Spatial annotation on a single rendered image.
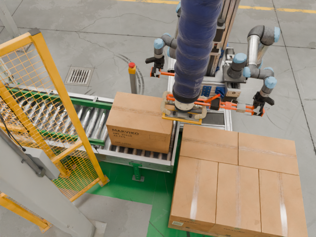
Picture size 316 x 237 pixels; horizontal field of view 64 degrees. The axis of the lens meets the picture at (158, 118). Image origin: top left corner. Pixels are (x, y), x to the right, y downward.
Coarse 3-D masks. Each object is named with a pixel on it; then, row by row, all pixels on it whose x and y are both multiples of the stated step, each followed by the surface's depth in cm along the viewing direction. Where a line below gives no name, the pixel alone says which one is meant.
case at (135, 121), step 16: (128, 96) 250; (144, 96) 251; (112, 112) 239; (128, 112) 239; (144, 112) 240; (160, 112) 240; (112, 128) 236; (128, 128) 231; (144, 128) 230; (160, 128) 230; (112, 144) 264; (128, 144) 258; (144, 144) 252; (160, 144) 246
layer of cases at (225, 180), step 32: (192, 128) 278; (192, 160) 257; (224, 160) 257; (256, 160) 258; (288, 160) 258; (192, 192) 239; (224, 192) 239; (256, 192) 240; (288, 192) 240; (192, 224) 241; (224, 224) 223; (256, 224) 224; (288, 224) 224
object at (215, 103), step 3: (213, 99) 211; (216, 99) 211; (219, 99) 211; (210, 102) 208; (213, 102) 209; (216, 102) 210; (219, 102) 209; (210, 105) 207; (213, 105) 208; (216, 105) 208; (219, 105) 206; (210, 108) 209; (213, 108) 209; (216, 108) 209; (219, 108) 208
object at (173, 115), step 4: (172, 112) 218; (176, 112) 218; (188, 112) 219; (164, 116) 216; (168, 116) 216; (172, 116) 216; (176, 116) 216; (188, 116) 216; (192, 116) 216; (176, 120) 215; (180, 120) 214; (184, 120) 214; (188, 120) 214; (192, 120) 214; (196, 120) 214; (200, 120) 214; (200, 124) 214
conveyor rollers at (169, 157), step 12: (12, 96) 301; (24, 108) 290; (36, 108) 292; (48, 108) 290; (60, 108) 292; (84, 108) 293; (96, 108) 291; (0, 120) 280; (12, 120) 281; (36, 120) 281; (60, 120) 281; (84, 120) 281; (72, 132) 273; (96, 132) 273; (108, 144) 266; (144, 156) 260; (168, 156) 259
